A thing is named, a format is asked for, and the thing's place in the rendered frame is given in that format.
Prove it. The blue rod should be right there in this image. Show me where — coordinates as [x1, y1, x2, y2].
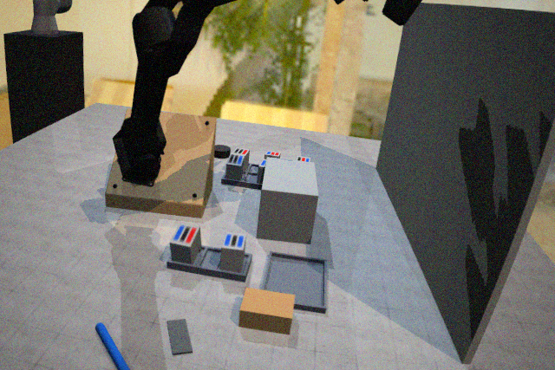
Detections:
[95, 323, 130, 370]

